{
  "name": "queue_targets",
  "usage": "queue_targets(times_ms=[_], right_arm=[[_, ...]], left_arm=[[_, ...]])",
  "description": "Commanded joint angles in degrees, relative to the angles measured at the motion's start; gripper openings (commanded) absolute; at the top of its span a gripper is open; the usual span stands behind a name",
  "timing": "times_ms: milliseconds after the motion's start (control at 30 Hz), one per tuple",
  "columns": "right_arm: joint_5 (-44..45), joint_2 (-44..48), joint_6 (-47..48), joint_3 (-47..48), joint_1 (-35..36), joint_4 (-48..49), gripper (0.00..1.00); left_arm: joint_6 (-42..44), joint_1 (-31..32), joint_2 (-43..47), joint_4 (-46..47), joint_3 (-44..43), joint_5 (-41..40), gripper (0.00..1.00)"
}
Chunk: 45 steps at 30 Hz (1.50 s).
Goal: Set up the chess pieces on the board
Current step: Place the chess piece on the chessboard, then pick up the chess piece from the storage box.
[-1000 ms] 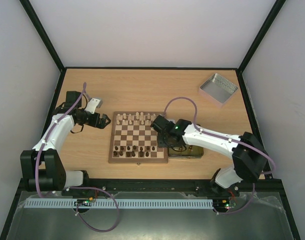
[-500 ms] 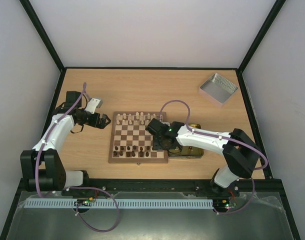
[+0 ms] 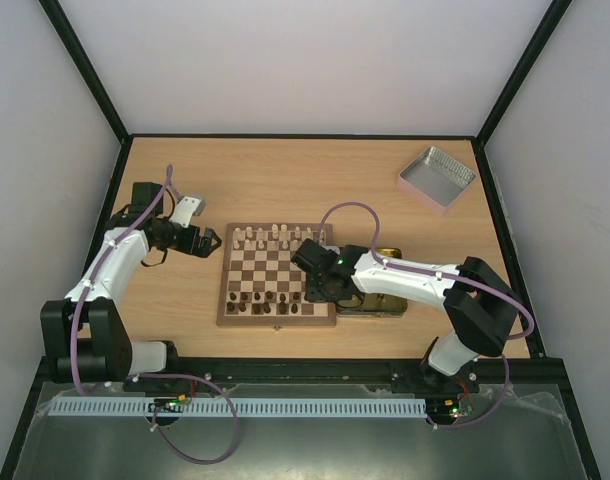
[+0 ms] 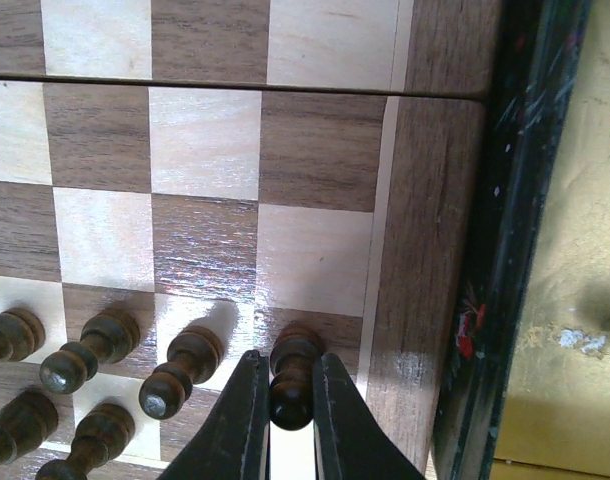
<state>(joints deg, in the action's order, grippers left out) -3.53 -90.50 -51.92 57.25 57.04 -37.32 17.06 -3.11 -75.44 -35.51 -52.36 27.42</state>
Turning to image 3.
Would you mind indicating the black frame post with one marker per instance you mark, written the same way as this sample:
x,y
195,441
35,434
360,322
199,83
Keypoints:
x,y
70,40
531,53

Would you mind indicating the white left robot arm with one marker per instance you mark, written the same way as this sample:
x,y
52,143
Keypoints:
x,y
84,337

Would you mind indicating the silver tin lid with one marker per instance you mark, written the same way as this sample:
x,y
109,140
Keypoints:
x,y
435,180

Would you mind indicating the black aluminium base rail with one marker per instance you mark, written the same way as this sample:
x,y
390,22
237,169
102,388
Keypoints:
x,y
399,376

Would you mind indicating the white slotted cable duct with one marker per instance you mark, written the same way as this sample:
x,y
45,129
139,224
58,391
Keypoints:
x,y
243,407

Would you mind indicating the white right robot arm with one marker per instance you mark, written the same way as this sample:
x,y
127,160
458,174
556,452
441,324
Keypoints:
x,y
484,312

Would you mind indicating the black frame post right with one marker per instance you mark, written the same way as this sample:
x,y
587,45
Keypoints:
x,y
531,53

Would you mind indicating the black frame post left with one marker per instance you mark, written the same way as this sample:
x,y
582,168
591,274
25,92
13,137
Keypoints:
x,y
70,40

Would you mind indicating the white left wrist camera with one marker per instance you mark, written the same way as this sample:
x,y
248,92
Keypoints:
x,y
186,208

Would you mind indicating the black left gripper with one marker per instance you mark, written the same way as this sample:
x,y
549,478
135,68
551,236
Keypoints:
x,y
204,250

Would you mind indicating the wooden chess board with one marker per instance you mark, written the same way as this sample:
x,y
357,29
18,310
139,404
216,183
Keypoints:
x,y
266,270

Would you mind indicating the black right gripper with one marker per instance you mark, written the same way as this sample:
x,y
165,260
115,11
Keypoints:
x,y
314,290

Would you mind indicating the gold tin box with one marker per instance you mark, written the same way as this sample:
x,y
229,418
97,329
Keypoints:
x,y
374,304

